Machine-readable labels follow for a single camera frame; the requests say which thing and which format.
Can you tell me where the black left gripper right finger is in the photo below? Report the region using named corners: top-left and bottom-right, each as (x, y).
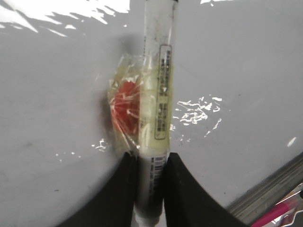
top-left (162, 152), bottom-right (247, 227)

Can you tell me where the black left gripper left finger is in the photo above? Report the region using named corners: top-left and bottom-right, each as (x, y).
top-left (58, 152), bottom-right (137, 227)

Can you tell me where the white black whiteboard marker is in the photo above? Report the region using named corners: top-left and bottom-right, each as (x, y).
top-left (107, 0), bottom-right (179, 227)

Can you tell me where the pink plastic object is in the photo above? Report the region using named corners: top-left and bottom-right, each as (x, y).
top-left (251, 203), bottom-right (292, 227)

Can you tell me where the white whiteboard with aluminium frame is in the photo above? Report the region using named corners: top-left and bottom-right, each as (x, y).
top-left (0, 0), bottom-right (303, 227)

